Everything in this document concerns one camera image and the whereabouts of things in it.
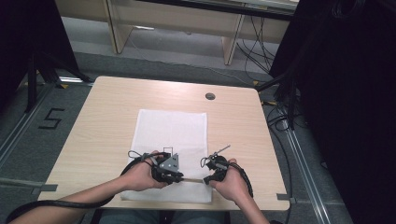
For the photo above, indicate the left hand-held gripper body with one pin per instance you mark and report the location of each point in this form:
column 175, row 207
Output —
column 169, row 165

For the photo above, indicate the black metal stand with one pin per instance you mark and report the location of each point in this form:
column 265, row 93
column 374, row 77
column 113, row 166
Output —
column 291, row 102
column 31, row 84

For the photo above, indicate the grey tape strip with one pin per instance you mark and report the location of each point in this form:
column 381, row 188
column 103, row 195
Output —
column 285, row 197
column 45, row 188

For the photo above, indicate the black curtain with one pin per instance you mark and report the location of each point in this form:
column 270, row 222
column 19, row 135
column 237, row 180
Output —
column 28, row 37
column 348, row 93

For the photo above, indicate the metal floor rail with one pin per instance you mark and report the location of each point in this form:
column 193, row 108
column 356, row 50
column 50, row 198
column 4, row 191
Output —
column 21, row 124
column 306, row 174

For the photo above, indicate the person's right hand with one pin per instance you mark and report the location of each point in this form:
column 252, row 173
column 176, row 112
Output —
column 232, row 185

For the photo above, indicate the person's left hand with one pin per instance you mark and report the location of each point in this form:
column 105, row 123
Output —
column 140, row 177

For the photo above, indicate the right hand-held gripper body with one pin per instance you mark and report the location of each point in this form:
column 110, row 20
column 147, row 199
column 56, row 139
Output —
column 218, row 166

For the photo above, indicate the white towel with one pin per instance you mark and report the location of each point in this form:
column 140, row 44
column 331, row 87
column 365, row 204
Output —
column 169, row 133

